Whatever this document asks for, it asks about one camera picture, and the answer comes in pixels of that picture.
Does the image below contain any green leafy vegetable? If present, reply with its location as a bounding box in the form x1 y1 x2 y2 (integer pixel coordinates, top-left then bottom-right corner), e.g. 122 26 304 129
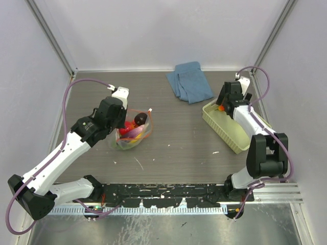
110 139 132 150

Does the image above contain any dark brown food item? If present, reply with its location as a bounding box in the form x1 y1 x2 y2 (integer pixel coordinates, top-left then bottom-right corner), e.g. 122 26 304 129
123 125 145 138

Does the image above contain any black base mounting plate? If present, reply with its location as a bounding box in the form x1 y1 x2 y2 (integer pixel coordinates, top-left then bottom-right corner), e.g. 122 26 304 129
73 182 255 209

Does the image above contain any blue folded cloth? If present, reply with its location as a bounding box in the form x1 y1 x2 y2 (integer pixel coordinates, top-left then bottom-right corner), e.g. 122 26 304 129
166 61 214 104

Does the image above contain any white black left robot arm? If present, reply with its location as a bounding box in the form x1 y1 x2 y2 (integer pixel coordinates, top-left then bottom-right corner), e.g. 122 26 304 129
8 95 128 221

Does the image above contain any dark purple fruit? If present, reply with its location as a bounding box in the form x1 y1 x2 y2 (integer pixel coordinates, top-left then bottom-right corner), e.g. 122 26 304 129
133 112 148 126

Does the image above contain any clear zip bag orange zipper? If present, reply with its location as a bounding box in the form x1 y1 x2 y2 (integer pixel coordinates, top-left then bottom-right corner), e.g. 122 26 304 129
108 108 153 150

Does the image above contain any yellow banana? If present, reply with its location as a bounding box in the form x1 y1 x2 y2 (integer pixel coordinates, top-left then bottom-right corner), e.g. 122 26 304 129
126 135 143 144

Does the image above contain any grey slotted cable duct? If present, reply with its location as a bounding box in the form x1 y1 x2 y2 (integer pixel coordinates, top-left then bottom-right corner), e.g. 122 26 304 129
50 205 227 215

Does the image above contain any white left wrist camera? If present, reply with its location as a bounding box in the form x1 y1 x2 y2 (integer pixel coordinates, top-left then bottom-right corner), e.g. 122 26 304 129
107 85 129 109

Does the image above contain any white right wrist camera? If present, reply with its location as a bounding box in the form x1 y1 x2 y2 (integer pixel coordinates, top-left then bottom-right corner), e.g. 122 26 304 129
235 73 250 96

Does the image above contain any red apple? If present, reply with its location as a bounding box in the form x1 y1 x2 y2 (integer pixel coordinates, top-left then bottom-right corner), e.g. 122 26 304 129
119 121 135 136

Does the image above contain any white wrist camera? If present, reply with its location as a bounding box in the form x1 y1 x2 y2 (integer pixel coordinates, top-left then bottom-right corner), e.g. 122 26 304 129
107 85 129 109
235 73 250 96

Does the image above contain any pale green plastic basket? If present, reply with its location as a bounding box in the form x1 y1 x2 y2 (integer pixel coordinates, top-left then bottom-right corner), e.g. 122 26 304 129
202 98 272 155

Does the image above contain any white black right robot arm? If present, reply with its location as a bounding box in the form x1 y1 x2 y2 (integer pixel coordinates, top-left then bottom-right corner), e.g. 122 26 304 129
216 79 288 201

